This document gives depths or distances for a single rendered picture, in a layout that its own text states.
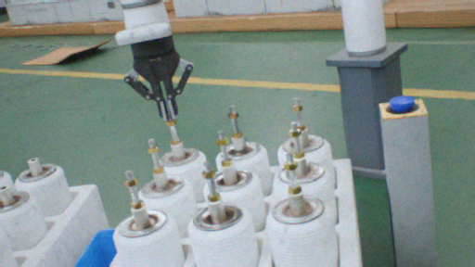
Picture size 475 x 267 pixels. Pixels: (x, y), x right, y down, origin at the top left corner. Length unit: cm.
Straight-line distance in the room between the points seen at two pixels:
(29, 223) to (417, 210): 68
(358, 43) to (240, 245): 67
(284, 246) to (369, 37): 67
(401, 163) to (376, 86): 41
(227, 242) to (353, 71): 66
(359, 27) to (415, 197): 48
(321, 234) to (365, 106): 62
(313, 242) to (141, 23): 46
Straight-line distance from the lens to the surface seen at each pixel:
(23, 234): 110
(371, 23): 135
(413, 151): 97
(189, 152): 110
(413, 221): 103
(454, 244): 119
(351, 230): 91
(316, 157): 101
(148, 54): 100
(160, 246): 86
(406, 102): 96
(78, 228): 118
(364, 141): 142
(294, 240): 80
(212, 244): 82
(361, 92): 137
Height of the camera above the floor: 66
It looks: 21 degrees down
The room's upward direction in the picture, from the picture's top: 11 degrees counter-clockwise
